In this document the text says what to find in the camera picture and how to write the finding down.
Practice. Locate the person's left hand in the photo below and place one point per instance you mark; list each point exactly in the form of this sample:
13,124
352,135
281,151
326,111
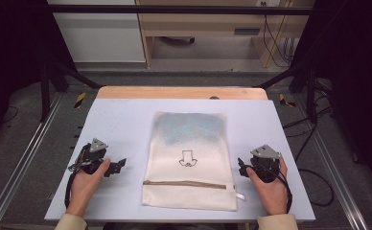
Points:
85,187

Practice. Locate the aluminium rail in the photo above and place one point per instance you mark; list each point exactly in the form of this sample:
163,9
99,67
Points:
331,159
24,156

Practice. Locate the black curtain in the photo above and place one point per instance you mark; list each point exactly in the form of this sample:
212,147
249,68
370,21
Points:
11,64
356,80

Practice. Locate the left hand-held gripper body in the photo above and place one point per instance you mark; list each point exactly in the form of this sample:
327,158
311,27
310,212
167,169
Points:
93,153

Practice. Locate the white cabinet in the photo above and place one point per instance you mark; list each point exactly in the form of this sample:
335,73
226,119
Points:
101,38

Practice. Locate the person's right hand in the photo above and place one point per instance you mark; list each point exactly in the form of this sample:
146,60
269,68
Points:
270,195

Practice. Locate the black metal stand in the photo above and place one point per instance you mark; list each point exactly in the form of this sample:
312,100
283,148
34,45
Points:
310,96
45,92

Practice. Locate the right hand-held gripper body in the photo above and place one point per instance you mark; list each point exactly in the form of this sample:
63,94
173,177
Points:
265,161

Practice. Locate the cream mesh laundry bag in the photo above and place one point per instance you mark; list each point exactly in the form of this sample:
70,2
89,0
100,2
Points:
190,179

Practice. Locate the wooden table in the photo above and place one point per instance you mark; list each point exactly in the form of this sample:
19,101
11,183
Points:
174,92

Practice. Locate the yellow black tape strip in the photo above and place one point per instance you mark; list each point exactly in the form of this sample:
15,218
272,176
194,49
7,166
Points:
284,100
80,99

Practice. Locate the white foam mat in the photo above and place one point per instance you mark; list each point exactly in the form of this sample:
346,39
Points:
120,127

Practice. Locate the black horizontal frame bar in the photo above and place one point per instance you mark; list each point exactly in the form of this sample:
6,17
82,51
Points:
174,9

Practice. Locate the wooden desk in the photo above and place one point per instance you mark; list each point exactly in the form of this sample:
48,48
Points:
206,22

